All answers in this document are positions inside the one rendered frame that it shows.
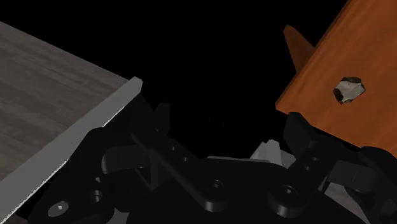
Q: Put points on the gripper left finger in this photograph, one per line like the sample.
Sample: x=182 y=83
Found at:
x=173 y=155

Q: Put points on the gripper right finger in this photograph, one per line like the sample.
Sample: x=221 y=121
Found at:
x=305 y=161

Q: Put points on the pale grey faceted object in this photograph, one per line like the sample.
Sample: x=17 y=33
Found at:
x=271 y=152

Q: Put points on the small grey black lump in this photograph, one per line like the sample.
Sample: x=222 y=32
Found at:
x=349 y=90

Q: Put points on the orange wooden table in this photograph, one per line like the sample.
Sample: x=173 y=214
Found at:
x=356 y=46

